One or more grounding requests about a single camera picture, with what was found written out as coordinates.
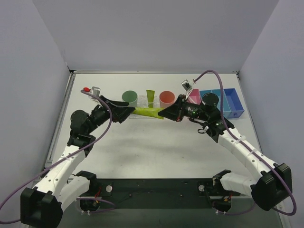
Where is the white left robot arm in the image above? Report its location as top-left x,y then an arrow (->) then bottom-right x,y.
20,95 -> 135,228

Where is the purple cable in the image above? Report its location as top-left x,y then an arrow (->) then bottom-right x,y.
0,89 -> 117,224
193,70 -> 297,216

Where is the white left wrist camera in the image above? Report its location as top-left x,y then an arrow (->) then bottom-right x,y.
83,86 -> 101,101

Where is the green plastic cup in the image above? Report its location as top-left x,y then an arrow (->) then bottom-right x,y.
122,90 -> 138,107

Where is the light blue organizer box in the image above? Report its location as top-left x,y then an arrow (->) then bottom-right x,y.
199,89 -> 231,119

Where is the yellow toothpaste tube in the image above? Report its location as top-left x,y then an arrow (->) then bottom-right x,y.
146,90 -> 155,108
133,107 -> 164,119

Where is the pink organizer box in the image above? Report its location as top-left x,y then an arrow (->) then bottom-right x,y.
188,89 -> 201,105

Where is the orange plastic cup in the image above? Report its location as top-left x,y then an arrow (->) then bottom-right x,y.
159,91 -> 175,108

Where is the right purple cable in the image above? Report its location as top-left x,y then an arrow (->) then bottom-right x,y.
193,70 -> 297,216

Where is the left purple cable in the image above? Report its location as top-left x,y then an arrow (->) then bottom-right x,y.
0,89 -> 117,224

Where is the large clear textured tray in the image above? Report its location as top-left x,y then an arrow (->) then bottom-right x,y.
129,95 -> 164,120

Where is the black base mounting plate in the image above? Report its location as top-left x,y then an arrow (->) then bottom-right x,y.
79,178 -> 239,212

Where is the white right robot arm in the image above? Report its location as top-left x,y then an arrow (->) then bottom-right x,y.
158,93 -> 292,211

